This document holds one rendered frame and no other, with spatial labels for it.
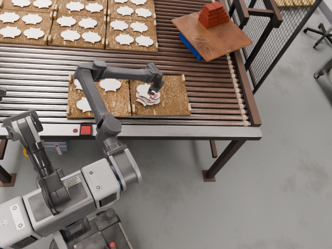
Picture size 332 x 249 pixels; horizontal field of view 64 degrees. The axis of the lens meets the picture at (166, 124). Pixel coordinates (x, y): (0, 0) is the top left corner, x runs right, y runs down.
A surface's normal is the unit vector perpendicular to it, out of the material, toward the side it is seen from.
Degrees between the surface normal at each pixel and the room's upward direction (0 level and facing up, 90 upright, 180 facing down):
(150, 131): 0
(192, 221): 0
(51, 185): 44
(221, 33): 0
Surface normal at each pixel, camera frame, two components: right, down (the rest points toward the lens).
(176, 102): 0.16, -0.51
